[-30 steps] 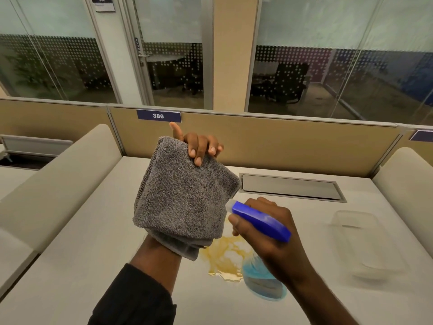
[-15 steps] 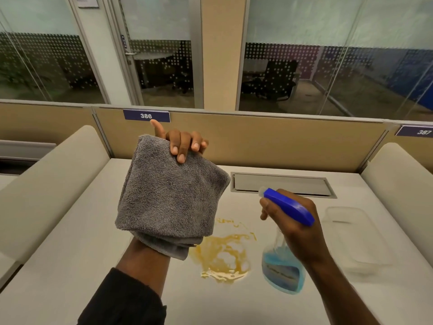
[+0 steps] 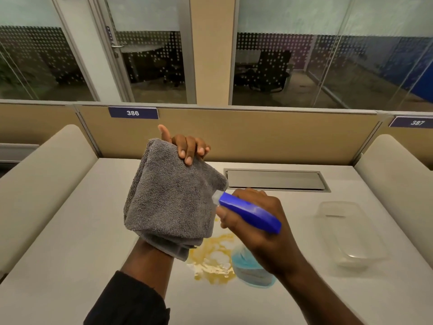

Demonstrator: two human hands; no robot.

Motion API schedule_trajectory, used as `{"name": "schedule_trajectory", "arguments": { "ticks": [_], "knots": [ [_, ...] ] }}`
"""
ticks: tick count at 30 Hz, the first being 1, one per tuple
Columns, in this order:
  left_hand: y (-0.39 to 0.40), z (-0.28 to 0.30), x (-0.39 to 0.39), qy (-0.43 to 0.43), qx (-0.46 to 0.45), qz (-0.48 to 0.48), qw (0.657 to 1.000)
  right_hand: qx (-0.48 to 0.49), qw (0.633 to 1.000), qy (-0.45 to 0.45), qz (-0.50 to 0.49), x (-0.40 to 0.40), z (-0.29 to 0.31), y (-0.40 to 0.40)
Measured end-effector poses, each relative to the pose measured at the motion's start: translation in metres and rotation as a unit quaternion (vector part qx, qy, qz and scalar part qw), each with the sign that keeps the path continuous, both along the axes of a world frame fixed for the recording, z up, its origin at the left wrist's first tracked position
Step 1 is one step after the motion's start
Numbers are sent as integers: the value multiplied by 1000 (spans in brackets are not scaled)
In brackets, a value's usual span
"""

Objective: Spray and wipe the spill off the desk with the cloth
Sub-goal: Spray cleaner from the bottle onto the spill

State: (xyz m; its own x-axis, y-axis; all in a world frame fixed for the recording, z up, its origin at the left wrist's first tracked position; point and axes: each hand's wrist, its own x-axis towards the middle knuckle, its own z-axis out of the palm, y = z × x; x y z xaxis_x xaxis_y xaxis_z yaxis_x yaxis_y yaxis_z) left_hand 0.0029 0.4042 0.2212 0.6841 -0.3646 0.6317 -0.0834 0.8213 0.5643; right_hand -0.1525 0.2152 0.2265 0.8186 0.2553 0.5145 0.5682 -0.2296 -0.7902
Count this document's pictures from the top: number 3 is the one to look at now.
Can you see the person's left hand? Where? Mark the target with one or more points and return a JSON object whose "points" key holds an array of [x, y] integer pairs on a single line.
{"points": [[184, 145]]}

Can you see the person's right hand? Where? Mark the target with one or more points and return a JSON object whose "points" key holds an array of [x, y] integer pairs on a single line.
{"points": [[267, 247]]}

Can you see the person's left little finger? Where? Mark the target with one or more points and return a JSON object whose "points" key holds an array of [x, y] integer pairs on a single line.
{"points": [[207, 150]]}

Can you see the person's left middle finger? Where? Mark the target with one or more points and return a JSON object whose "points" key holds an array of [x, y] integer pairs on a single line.
{"points": [[190, 150]]}

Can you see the person's right thumb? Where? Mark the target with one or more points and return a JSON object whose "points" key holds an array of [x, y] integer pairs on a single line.
{"points": [[226, 219]]}

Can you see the person's left thumb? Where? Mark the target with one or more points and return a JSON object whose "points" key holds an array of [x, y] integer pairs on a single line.
{"points": [[164, 132]]}

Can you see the blue spray bottle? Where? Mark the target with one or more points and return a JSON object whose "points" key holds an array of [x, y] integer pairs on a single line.
{"points": [[250, 214]]}

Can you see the grey microfiber cloth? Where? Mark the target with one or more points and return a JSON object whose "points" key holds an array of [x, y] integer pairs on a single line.
{"points": [[169, 199]]}

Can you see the person's right forearm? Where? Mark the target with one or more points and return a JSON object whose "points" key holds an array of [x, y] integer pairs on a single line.
{"points": [[318, 297]]}

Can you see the person's left forearm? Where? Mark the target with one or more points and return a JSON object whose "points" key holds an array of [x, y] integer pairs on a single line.
{"points": [[152, 263]]}

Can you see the yellow liquid spill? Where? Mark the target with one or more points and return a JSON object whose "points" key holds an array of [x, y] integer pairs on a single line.
{"points": [[213, 248]]}

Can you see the blue desk number label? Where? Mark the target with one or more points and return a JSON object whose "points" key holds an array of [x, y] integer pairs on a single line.
{"points": [[412, 122], [133, 113]]}

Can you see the beige desk partition panel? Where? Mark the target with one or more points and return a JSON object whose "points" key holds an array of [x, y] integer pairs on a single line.
{"points": [[416, 145], [33, 123], [253, 135]]}

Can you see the round white table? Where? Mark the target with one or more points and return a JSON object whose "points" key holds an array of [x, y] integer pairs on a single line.
{"points": [[142, 49]]}

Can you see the glass door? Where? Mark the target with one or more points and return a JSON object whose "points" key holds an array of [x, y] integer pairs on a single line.
{"points": [[149, 47]]}

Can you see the black office chair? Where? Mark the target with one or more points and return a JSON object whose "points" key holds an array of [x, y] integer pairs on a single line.
{"points": [[272, 72]]}

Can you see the clear plastic container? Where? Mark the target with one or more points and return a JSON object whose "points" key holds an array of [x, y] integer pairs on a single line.
{"points": [[351, 233]]}

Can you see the black sleeve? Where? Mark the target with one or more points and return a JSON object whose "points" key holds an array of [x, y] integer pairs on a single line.
{"points": [[128, 304]]}

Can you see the beige padded side divider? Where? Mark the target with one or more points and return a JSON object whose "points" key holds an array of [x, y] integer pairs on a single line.
{"points": [[40, 186], [399, 189]]}

